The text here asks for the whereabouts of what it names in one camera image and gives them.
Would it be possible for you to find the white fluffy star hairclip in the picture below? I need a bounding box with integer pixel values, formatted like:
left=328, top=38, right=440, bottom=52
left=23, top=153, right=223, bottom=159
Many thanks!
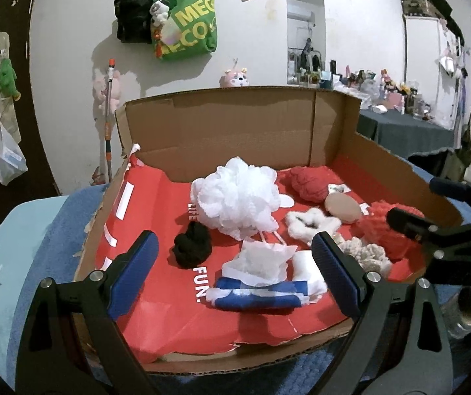
left=285, top=208, right=342, bottom=244

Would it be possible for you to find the dark green covered table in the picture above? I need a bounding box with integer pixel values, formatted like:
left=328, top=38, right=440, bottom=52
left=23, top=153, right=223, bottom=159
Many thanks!
left=357, top=110, right=454, bottom=159

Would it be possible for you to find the red crochet heart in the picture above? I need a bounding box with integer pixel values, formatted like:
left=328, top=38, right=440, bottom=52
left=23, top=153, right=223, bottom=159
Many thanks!
left=289, top=166, right=341, bottom=203

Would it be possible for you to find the beige knit scrunchie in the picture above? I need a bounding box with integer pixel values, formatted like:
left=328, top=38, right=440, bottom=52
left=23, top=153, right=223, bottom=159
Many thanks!
left=333, top=233, right=393, bottom=278

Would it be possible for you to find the white wardrobe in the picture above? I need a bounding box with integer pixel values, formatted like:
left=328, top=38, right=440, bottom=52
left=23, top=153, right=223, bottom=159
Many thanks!
left=404, top=16, right=461, bottom=130

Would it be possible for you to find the glass jar gold lid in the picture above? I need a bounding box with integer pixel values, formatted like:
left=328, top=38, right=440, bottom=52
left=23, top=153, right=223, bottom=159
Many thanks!
left=441, top=287, right=471, bottom=340

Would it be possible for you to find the suitcase on wardrobe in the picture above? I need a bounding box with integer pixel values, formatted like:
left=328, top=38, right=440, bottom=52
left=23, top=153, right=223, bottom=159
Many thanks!
left=401, top=0, right=445, bottom=19

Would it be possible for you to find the green plush on door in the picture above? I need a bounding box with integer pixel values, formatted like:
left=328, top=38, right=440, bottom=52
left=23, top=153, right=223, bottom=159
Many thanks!
left=0, top=58, right=21, bottom=101

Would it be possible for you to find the wall mirror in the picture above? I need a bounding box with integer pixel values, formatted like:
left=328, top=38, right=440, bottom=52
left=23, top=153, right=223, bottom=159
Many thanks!
left=287, top=0, right=326, bottom=88

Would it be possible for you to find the red lined cardboard box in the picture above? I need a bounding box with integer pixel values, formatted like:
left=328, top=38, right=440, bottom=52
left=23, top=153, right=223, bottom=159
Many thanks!
left=76, top=87, right=461, bottom=374

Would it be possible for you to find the white mesh bath pouf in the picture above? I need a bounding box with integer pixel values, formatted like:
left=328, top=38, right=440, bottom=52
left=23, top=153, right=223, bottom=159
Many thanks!
left=190, top=157, right=280, bottom=241

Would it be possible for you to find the black fuzzy scrunchie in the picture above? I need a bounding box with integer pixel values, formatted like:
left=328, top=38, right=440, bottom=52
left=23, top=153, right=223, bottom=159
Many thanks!
left=172, top=220, right=212, bottom=269

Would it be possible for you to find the blue bed blanket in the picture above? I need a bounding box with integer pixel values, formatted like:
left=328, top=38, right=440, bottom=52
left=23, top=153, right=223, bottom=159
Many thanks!
left=0, top=160, right=471, bottom=395

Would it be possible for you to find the dark wooden door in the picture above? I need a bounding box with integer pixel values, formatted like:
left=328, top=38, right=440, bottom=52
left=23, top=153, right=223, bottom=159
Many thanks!
left=0, top=0, right=62, bottom=242

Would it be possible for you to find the white plastic bag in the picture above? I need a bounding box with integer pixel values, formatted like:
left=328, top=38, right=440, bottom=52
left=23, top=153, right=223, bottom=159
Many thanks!
left=0, top=122, right=28, bottom=186

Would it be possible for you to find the orange handled mop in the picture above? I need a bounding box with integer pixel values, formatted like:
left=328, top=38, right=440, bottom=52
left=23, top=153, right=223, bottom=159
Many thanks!
left=104, top=59, right=115, bottom=182

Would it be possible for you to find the green tote bag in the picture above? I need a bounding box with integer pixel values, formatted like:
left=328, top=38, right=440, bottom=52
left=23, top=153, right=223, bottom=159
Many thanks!
left=150, top=0, right=218, bottom=61

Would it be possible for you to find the red crochet hat doll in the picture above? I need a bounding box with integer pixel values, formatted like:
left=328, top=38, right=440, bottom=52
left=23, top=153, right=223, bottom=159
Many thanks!
left=346, top=201, right=424, bottom=262

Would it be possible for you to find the blue white tissue pack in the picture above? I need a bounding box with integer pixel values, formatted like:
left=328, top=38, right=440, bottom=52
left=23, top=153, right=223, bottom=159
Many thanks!
left=205, top=239, right=310, bottom=311

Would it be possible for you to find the pink plush toy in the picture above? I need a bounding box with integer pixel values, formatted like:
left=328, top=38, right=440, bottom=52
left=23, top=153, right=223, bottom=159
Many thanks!
left=219, top=68, right=249, bottom=88

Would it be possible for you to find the black backpack on wall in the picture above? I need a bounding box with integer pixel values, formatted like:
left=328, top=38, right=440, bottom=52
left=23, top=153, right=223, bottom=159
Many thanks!
left=114, top=0, right=154, bottom=44

